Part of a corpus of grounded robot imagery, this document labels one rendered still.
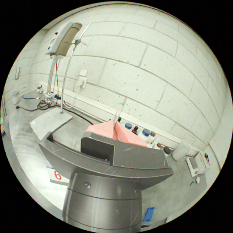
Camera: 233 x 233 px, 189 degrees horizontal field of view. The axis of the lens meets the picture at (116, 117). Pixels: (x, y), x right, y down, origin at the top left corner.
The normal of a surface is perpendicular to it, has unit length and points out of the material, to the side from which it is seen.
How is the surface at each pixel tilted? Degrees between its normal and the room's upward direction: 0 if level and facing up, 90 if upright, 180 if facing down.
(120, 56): 90
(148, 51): 90
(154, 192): 0
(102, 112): 90
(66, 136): 0
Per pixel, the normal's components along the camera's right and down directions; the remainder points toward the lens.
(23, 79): 0.92, 0.40
